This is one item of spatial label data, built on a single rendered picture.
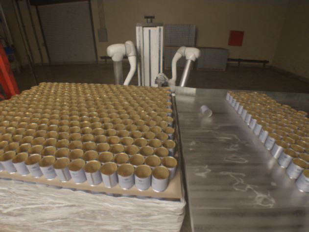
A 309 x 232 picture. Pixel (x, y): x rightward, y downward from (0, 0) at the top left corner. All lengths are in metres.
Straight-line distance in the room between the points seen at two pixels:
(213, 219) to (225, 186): 0.17
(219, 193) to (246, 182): 0.15
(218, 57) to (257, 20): 3.48
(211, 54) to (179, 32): 1.83
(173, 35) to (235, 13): 3.93
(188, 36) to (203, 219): 7.60
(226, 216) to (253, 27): 10.35
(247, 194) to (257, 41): 10.35
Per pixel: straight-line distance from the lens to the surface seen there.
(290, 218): 0.82
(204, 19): 9.75
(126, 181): 0.65
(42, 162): 0.82
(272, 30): 11.23
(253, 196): 0.80
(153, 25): 2.17
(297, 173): 0.96
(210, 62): 8.23
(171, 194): 0.68
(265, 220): 0.76
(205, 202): 0.71
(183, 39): 7.87
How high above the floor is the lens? 1.66
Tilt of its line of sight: 29 degrees down
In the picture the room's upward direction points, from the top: straight up
